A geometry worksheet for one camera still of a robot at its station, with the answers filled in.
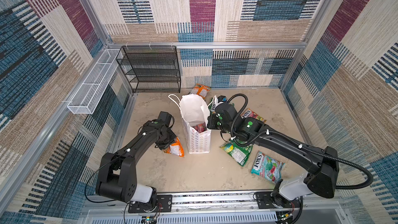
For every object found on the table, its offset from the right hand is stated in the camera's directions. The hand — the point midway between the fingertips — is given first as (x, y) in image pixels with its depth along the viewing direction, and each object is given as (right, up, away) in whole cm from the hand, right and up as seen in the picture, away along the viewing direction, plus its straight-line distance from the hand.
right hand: (208, 121), depth 75 cm
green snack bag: (+18, -19, +10) cm, 28 cm away
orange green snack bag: (-3, +19, +41) cm, 45 cm away
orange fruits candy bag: (-17, -15, +8) cm, 24 cm away
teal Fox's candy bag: (+31, -25, +6) cm, 40 cm away
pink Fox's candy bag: (+29, +2, +28) cm, 41 cm away
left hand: (-19, -12, +13) cm, 25 cm away
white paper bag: (-7, +3, +18) cm, 20 cm away
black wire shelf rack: (-38, +33, +36) cm, 62 cm away
